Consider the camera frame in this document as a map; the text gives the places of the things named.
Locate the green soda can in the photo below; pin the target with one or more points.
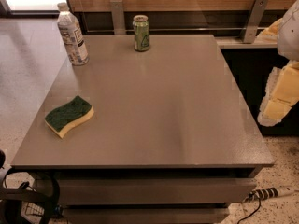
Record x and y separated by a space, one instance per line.
141 26

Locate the right metal bracket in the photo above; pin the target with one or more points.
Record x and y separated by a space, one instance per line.
250 29

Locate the clear plastic water bottle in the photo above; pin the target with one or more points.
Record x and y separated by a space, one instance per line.
72 36

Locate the grey drawer cabinet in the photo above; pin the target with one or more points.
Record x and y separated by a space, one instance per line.
148 197

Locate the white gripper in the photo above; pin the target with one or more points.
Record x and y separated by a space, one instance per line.
290 32

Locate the black chair base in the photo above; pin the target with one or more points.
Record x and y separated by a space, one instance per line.
12 199

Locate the metal bracket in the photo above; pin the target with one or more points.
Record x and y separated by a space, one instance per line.
250 29
118 18

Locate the left metal bracket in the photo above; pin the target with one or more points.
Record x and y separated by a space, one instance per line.
118 18

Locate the white power strip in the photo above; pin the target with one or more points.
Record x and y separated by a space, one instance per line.
269 193

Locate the green and yellow sponge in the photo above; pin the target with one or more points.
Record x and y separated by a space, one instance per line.
66 117

